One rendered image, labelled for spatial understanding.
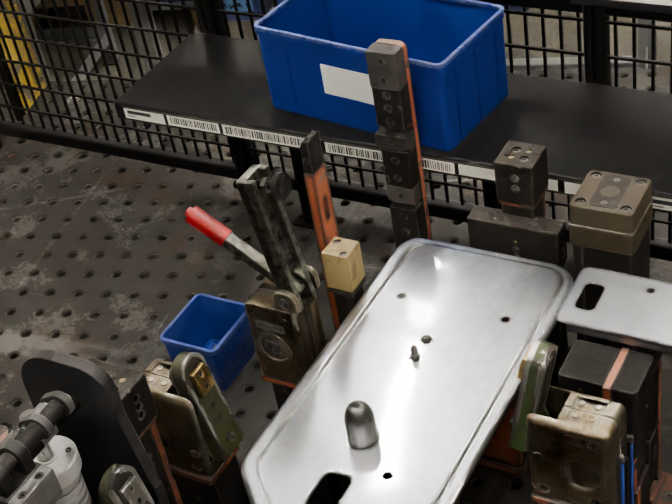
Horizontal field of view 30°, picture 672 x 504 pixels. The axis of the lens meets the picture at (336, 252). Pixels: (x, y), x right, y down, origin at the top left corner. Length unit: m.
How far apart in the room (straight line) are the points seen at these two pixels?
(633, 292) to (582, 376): 0.13
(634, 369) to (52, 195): 1.30
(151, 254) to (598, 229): 0.90
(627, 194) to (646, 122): 0.20
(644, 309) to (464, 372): 0.21
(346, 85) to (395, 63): 0.16
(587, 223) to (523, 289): 0.11
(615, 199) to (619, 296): 0.12
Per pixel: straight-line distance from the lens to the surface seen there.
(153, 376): 1.33
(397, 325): 1.42
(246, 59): 1.93
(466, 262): 1.50
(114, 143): 2.33
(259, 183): 1.32
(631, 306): 1.42
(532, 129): 1.66
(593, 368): 1.38
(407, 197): 1.64
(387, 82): 1.55
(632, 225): 1.47
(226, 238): 1.40
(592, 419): 1.24
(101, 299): 2.07
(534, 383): 1.22
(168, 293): 2.04
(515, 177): 1.52
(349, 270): 1.44
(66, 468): 1.22
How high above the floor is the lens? 1.94
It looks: 37 degrees down
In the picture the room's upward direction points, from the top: 11 degrees counter-clockwise
